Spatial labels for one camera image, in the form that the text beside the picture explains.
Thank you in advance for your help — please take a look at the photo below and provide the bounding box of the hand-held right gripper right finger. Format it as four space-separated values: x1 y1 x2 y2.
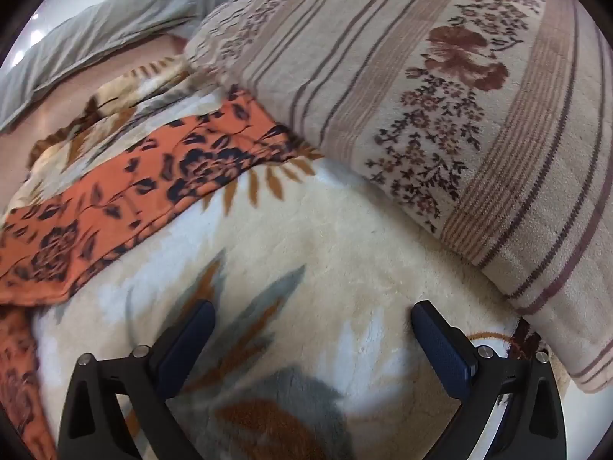
411 300 567 460

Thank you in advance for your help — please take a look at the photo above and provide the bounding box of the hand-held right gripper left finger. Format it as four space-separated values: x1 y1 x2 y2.
57 299 216 460

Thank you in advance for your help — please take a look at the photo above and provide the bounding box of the orange floral cloth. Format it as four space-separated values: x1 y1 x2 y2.
0 87 307 460

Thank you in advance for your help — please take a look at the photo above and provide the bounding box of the cream leaf-print blanket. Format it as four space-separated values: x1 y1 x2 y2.
10 55 570 460

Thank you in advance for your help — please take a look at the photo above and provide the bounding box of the beige striped floral pillow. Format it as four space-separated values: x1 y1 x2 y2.
184 0 613 394

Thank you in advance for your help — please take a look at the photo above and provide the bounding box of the pink bed sheet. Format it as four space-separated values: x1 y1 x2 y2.
0 0 269 219

